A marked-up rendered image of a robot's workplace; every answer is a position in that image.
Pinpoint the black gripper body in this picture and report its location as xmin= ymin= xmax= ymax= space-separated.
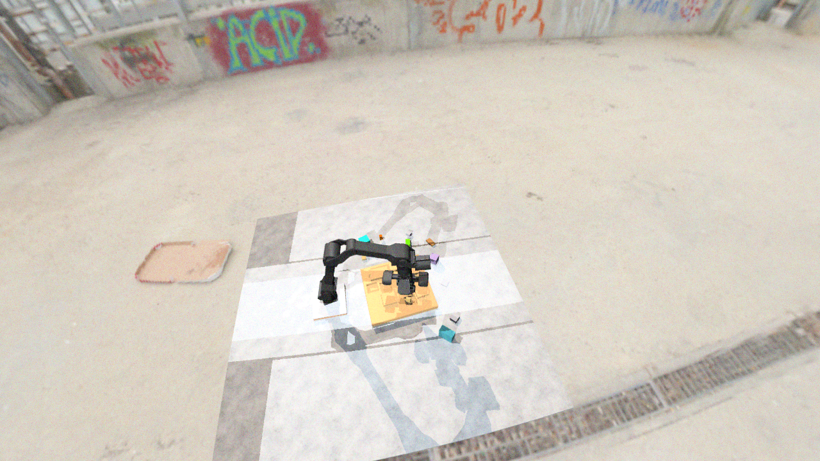
xmin=382 ymin=269 xmax=429 ymax=287

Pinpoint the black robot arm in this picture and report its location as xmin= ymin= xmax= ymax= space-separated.
xmin=318 ymin=238 xmax=431 ymax=305

